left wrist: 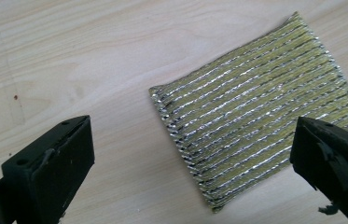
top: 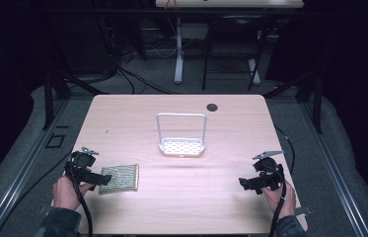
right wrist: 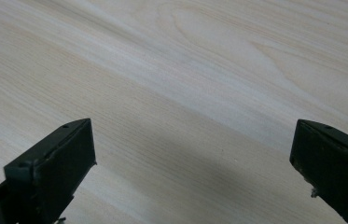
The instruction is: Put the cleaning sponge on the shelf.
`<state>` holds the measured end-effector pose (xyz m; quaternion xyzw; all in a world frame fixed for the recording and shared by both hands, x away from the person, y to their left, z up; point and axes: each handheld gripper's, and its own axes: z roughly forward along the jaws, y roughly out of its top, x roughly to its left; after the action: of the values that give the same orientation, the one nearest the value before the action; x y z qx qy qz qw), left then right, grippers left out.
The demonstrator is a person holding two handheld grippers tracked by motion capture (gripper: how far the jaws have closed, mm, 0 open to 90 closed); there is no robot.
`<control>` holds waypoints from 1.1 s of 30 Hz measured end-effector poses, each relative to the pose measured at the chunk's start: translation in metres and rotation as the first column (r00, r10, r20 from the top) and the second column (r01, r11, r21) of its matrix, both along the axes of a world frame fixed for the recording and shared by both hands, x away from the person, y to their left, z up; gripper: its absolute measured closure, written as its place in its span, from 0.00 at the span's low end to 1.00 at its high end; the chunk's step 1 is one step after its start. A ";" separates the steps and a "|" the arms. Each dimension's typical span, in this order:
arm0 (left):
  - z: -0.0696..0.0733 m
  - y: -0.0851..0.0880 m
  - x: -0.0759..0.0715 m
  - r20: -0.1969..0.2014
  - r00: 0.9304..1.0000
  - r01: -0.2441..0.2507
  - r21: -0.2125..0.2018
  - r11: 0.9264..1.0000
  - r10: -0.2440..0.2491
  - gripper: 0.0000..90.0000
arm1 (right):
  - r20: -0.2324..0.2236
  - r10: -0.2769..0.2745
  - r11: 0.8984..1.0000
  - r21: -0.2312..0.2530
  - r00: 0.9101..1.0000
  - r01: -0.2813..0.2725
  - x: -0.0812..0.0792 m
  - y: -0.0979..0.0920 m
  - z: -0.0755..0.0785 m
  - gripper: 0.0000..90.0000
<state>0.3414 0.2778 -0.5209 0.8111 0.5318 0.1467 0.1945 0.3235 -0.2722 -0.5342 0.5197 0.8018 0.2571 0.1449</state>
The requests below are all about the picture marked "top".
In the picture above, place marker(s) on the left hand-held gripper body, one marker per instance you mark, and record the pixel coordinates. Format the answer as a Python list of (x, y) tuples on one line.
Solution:
[(83, 160)]

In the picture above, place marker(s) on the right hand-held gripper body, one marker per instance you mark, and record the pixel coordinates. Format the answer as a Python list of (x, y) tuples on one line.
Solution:
[(270, 171)]

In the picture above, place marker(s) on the grey woven cloth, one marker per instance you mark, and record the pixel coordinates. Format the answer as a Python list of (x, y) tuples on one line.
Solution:
[(120, 178)]

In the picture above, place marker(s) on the person's right hand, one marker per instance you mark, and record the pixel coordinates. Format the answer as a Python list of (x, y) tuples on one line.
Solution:
[(278, 200)]

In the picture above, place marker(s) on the person's left hand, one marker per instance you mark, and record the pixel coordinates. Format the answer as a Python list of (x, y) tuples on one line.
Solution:
[(64, 194)]

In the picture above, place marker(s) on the black chair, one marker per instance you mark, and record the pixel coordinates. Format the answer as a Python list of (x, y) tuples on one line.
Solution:
[(234, 49)]

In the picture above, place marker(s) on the white desk with white legs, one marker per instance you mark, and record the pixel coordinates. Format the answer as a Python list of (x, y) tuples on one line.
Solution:
[(231, 3)]

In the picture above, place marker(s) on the black metal frame stand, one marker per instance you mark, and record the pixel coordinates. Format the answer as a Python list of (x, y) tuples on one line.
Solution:
[(316, 98), (49, 98)]

